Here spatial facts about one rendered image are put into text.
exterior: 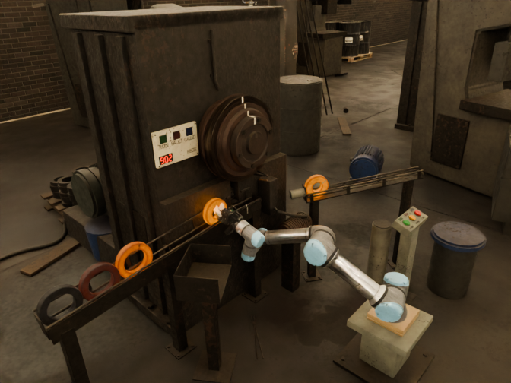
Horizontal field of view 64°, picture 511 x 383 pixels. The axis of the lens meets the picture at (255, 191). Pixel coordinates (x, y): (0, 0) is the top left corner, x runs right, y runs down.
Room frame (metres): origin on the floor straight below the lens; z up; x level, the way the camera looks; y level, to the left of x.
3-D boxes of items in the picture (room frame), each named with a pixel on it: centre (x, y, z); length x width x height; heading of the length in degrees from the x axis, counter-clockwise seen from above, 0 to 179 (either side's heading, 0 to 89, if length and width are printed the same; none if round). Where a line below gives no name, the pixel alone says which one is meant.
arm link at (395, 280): (1.61, -0.67, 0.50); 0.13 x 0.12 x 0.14; 154
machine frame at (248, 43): (2.44, 0.38, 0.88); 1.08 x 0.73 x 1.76; 136
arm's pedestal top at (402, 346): (1.62, -0.68, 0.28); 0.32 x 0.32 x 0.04; 47
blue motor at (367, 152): (4.04, -1.20, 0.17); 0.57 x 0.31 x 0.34; 156
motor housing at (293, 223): (2.28, -0.25, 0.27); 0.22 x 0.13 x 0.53; 136
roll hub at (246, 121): (2.07, 0.01, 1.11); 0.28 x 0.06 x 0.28; 136
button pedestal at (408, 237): (2.11, -0.92, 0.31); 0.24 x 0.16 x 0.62; 136
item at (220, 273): (1.58, 0.25, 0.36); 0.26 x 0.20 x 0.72; 171
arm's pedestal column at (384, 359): (1.62, -0.68, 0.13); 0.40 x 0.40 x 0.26; 47
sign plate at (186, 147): (1.98, 0.39, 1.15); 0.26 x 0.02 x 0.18; 136
